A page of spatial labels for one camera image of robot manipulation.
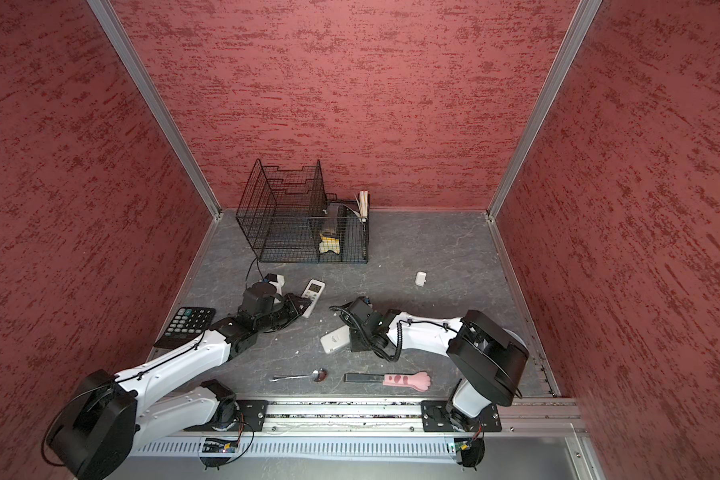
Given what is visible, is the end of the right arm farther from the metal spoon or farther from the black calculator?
the black calculator

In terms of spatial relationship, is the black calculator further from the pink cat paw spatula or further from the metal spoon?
the pink cat paw spatula

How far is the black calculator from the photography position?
0.87 m

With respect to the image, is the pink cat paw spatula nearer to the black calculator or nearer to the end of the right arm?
the end of the right arm

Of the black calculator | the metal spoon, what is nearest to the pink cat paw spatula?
the metal spoon
